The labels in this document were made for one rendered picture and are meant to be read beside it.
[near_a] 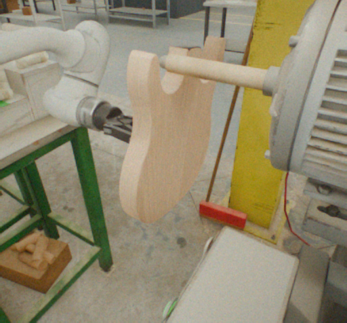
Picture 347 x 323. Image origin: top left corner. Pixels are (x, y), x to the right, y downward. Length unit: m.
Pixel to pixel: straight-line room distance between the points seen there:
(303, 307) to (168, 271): 1.29
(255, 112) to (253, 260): 1.19
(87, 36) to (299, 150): 0.64
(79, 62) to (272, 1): 0.85
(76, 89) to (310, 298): 0.70
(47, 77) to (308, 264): 0.96
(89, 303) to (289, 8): 1.60
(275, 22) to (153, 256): 1.33
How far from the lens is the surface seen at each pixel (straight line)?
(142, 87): 0.49
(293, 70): 0.35
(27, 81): 1.09
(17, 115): 1.09
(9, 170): 1.01
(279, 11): 1.37
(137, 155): 0.55
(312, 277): 0.48
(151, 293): 1.63
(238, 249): 0.37
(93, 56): 0.84
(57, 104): 0.86
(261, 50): 1.41
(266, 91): 0.47
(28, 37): 0.76
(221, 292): 0.34
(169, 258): 1.74
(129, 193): 0.58
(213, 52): 0.74
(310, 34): 0.37
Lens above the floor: 1.41
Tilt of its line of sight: 33 degrees down
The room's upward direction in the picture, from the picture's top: straight up
